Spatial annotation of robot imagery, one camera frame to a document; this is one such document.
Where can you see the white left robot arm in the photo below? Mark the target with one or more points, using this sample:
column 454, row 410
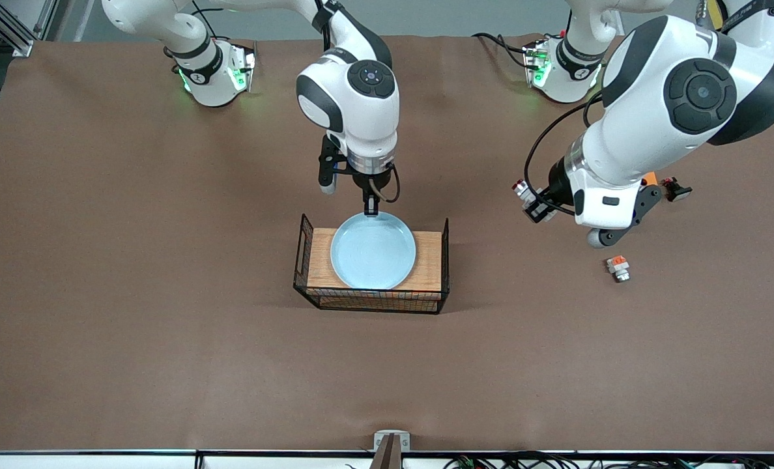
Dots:
column 641, row 130

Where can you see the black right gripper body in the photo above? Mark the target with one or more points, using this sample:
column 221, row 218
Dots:
column 369, row 185

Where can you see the brown table mat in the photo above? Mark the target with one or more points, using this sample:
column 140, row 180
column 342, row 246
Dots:
column 165, row 195

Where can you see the white orange contact block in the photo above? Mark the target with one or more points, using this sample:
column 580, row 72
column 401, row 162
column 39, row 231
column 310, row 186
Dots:
column 618, row 267

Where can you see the light blue round plate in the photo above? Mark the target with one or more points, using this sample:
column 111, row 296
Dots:
column 374, row 254

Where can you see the silver aluminium frame profile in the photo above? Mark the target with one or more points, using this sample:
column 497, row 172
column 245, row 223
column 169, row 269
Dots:
column 9, row 31
column 48, row 19

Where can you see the wooden board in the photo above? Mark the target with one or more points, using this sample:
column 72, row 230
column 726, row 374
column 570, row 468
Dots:
column 318, row 260

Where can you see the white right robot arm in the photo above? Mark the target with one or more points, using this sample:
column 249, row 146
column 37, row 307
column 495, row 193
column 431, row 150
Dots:
column 367, row 124

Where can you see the orange button enclosure box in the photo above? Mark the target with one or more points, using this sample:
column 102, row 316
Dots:
column 651, row 178

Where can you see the base connector box green light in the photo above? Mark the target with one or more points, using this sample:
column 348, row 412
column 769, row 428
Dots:
column 538, row 65
column 240, row 71

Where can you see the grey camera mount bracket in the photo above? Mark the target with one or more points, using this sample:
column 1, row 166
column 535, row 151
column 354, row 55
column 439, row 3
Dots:
column 402, row 443

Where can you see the black push button head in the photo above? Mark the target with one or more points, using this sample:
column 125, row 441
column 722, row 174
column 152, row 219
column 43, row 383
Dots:
column 677, row 191

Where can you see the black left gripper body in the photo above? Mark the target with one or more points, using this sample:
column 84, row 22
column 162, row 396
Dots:
column 558, row 183

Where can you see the white table edge rail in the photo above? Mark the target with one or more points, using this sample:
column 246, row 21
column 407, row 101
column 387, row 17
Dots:
column 100, row 462

